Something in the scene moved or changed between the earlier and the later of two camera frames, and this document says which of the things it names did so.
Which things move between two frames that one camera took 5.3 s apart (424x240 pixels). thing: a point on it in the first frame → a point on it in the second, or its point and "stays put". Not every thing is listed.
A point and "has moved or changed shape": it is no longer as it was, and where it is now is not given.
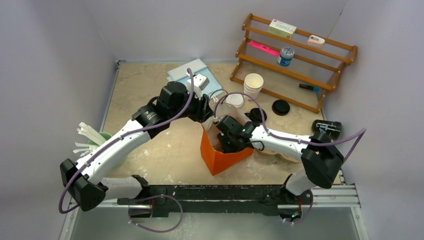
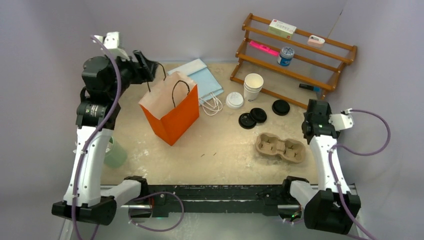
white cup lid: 235,99 stays put
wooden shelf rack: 291,65 stays put
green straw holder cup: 116,160 stays put
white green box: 282,29 stays put
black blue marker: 310,87 stays put
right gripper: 222,138 → 329,113
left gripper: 203,110 → 147,68
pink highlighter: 265,48 stays put
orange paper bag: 216,159 has moved or changed shape
